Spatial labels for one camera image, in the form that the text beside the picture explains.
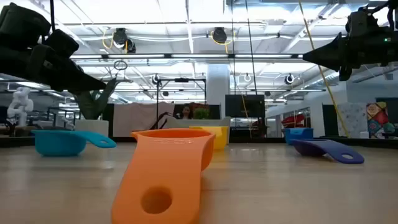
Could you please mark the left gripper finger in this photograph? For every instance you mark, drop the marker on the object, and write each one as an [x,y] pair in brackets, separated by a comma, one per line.
[68,74]

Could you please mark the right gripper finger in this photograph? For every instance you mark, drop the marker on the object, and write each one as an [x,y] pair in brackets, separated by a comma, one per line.
[329,53]

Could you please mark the cyan measuring cup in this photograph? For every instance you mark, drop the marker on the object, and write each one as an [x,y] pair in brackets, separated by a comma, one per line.
[59,143]

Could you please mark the blue measuring cup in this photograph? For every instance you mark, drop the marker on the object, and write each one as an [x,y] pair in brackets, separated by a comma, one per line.
[298,135]

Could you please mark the dark indigo measuring cup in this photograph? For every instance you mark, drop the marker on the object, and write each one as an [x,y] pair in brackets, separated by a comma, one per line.
[335,149]

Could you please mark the yellow measuring cup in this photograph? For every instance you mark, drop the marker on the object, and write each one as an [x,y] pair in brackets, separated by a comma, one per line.
[221,137]

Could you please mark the white humanoid robot figure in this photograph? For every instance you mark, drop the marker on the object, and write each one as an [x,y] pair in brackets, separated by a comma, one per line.
[20,105]

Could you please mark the green plant in white pot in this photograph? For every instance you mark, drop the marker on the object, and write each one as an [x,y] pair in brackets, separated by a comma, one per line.
[91,125]

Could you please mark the white speckled panel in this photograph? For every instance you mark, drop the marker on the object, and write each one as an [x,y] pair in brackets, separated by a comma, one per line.
[351,118]

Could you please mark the colourful patterned artwork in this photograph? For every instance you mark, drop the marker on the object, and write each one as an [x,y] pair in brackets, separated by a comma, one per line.
[377,118]

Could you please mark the red stacked objects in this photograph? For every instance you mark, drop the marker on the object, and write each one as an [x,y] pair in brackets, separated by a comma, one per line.
[293,120]

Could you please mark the person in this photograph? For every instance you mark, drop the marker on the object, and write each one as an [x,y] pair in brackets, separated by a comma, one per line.
[186,113]

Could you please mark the green shrub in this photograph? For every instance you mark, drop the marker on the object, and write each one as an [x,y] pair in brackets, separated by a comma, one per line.
[202,113]

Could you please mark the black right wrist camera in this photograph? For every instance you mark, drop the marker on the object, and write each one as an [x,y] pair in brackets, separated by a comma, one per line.
[360,21]

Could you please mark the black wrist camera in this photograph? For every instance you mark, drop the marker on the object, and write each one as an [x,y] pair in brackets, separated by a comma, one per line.
[360,21]
[60,42]

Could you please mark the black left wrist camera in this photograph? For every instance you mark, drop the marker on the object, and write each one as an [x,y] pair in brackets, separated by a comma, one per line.
[60,42]

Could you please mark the black wall monitor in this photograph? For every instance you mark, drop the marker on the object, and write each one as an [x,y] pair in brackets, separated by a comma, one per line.
[236,105]

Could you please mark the black metal stand frame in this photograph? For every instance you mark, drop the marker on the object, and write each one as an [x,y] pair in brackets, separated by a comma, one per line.
[182,80]

